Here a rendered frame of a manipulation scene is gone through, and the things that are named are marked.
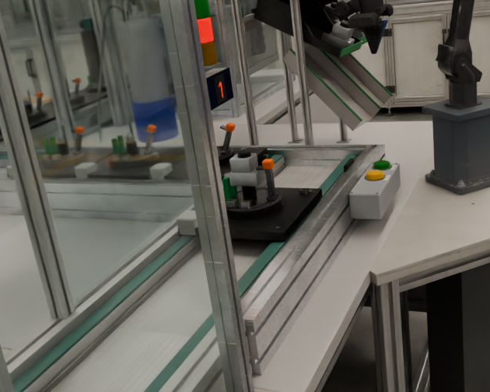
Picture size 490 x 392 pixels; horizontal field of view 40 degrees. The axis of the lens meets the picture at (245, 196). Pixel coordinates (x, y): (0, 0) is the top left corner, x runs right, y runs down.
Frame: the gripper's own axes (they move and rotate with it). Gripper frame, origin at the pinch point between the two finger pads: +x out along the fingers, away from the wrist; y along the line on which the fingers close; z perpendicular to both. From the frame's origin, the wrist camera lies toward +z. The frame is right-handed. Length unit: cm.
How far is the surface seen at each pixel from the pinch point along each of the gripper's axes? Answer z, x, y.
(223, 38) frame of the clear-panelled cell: 79, 8, -81
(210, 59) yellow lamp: 29.6, -2.0, 25.5
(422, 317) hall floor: 9, 125, -83
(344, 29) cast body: 12.5, 0.0, -19.3
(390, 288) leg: -9, 46, 36
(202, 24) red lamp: 29.9, -9.6, 25.9
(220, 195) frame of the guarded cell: -2, 5, 87
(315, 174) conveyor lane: 17.6, 33.7, 0.0
